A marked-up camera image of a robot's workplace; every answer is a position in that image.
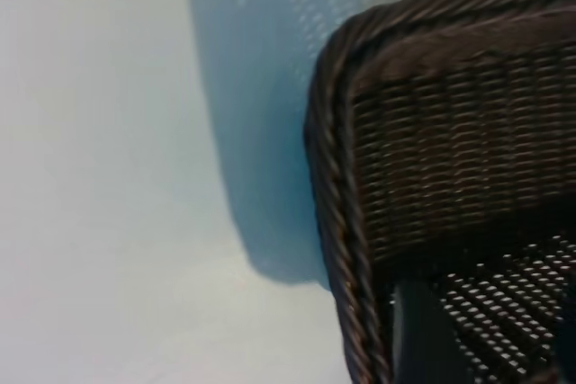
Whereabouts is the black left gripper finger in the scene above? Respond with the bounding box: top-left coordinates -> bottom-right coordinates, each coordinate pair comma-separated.
389,278 -> 461,384

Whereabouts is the dark brown wicker basket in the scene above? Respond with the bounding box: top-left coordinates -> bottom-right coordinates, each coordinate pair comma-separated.
303,0 -> 576,384

